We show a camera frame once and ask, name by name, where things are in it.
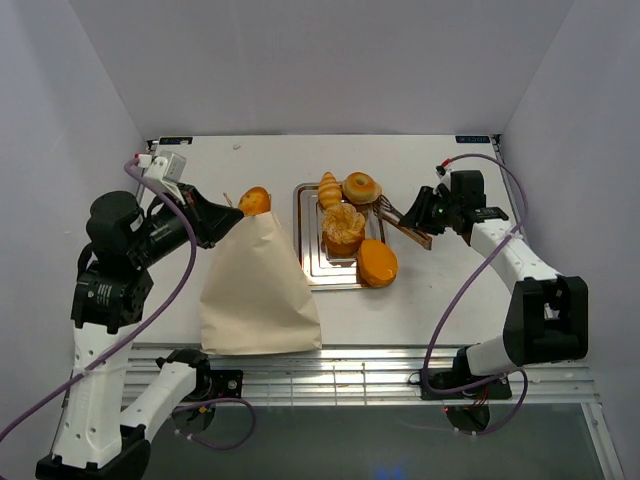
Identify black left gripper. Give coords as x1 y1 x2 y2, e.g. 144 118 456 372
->
131 181 245 265

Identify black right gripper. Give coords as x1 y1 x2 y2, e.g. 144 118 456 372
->
398 186 459 236

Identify metal serving tongs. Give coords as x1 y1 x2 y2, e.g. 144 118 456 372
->
372 194 434 251

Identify round orange bun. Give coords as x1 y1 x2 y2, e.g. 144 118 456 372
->
238 186 271 216

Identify beige paper bag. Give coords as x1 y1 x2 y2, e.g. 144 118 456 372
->
200 211 322 356

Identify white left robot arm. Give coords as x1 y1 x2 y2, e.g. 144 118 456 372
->
35 183 244 479

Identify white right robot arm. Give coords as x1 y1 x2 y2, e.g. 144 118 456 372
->
400 166 589 398

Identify round smooth bun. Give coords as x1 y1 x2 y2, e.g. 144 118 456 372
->
357 239 398 288

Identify sugared flower bun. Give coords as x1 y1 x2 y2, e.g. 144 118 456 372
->
322 203 366 256

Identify small croissant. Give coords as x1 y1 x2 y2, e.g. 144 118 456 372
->
318 171 342 209

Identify silver metal tray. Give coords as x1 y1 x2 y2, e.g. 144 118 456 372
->
293 183 368 291

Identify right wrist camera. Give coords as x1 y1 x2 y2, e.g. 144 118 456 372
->
435 159 452 190

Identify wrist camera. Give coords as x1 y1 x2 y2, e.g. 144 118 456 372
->
136 150 187 188
435 159 452 190

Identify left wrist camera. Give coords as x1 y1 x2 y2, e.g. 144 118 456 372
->
136 150 187 188

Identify glazed ring donut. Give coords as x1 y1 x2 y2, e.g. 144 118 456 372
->
342 172 382 205

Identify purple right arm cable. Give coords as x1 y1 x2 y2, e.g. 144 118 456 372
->
399 153 530 437

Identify aluminium table frame rail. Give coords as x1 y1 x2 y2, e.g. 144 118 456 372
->
122 342 601 407

